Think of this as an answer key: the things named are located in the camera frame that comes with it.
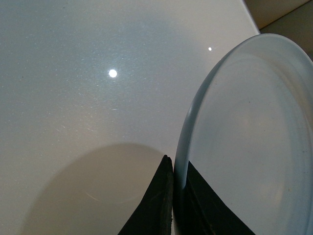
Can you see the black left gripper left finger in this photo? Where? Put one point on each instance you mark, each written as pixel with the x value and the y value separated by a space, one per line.
pixel 153 215

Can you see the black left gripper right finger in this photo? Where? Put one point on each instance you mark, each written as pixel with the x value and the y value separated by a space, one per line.
pixel 200 211

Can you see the beige chair right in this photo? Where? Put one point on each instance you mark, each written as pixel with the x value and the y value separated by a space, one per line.
pixel 265 12

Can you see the light blue round plate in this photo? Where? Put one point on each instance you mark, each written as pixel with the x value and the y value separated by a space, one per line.
pixel 249 133

